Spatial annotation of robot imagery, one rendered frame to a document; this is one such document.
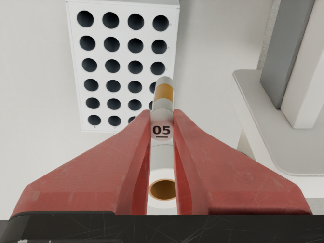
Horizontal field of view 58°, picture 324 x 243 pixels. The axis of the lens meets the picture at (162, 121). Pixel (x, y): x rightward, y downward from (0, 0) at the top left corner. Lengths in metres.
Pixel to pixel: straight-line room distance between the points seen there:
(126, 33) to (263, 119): 0.12
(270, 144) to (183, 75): 0.15
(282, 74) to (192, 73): 0.13
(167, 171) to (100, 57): 0.14
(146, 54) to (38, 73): 0.12
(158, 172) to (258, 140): 0.17
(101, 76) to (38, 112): 0.11
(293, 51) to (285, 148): 0.05
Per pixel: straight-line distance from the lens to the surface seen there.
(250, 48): 0.30
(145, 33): 0.24
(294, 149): 0.17
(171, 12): 0.23
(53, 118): 0.34
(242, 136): 1.01
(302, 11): 0.18
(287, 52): 0.19
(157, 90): 0.15
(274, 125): 0.18
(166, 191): 0.37
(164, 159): 0.33
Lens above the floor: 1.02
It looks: 53 degrees down
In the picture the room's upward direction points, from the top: 178 degrees clockwise
